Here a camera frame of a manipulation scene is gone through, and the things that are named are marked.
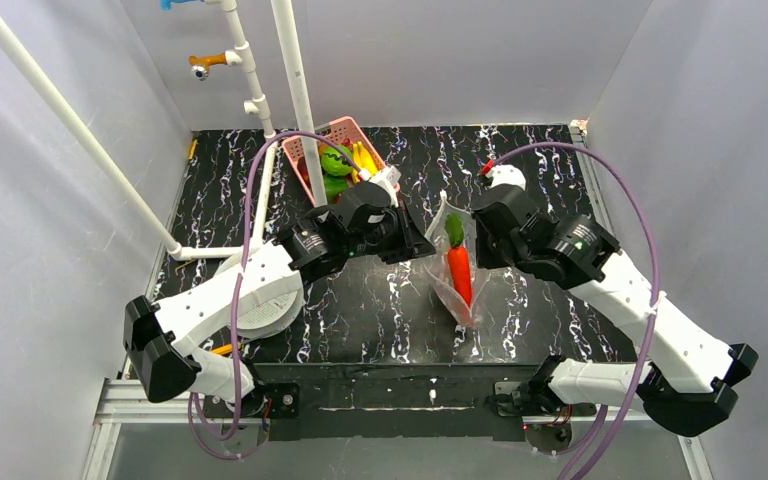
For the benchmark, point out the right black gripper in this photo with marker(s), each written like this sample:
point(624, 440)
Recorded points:
point(490, 240)

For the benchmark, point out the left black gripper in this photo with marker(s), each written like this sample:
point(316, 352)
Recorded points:
point(408, 234)

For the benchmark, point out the orange toy carrot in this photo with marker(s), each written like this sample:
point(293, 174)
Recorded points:
point(458, 262)

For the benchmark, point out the clear polka dot zip bag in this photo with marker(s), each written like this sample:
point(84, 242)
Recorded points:
point(438, 272)

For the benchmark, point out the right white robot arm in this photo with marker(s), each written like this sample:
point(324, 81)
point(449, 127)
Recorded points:
point(688, 377)

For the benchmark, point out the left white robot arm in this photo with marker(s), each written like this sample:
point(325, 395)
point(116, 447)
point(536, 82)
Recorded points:
point(163, 338)

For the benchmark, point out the green toy vegetable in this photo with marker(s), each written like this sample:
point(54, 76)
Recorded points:
point(334, 187)

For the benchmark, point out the yellow toy bananas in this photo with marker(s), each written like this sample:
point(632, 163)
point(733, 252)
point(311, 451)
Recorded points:
point(363, 158)

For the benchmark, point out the green toy watermelon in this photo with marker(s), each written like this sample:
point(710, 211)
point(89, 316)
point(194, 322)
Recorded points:
point(333, 161)

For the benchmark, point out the pink plastic basket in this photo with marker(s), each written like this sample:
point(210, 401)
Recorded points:
point(342, 131)

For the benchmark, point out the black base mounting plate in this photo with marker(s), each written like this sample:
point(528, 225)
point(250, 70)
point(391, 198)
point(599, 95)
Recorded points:
point(315, 401)

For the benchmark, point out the orange toy faucet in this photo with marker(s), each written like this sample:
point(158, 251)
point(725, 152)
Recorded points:
point(200, 66)

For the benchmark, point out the blue toy faucet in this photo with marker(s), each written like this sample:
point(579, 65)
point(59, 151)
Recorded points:
point(168, 4)

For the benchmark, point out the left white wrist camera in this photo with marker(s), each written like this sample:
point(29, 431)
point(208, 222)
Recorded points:
point(386, 178)

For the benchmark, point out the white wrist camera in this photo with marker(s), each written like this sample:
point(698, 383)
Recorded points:
point(493, 174)
point(386, 178)

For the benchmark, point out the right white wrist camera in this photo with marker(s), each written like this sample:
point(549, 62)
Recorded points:
point(493, 174)

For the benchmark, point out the orange handled screwdriver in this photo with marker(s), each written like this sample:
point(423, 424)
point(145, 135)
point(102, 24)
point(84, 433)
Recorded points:
point(224, 350)

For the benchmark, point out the white PVC pipe frame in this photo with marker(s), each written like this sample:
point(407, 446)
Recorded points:
point(91, 145)

